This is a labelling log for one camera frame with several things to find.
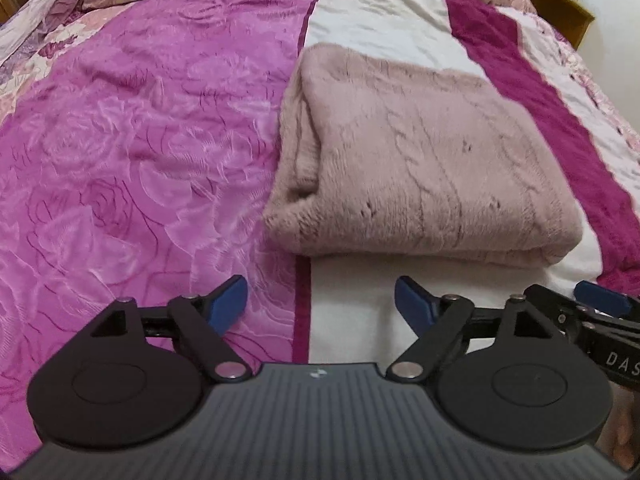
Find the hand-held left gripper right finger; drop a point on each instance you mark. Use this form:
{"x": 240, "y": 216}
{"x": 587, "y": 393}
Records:
{"x": 412, "y": 305}

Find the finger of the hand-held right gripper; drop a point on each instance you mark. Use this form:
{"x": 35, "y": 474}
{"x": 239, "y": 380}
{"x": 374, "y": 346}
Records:
{"x": 602, "y": 300}
{"x": 562, "y": 310}

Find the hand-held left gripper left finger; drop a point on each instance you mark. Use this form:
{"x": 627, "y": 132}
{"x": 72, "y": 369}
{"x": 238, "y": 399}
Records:
{"x": 230, "y": 305}

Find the pink knit sweater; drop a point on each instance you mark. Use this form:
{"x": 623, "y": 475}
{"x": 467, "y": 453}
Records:
{"x": 425, "y": 160}

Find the person's right hand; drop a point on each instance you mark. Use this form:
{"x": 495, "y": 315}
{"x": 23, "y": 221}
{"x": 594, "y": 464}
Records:
{"x": 625, "y": 430}

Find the magenta patchwork quilt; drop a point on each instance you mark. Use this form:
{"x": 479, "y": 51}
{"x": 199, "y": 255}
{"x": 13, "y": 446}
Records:
{"x": 140, "y": 135}

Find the wooden bedside cabinet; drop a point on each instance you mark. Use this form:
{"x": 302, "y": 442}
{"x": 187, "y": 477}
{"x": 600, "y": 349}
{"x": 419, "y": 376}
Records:
{"x": 560, "y": 5}

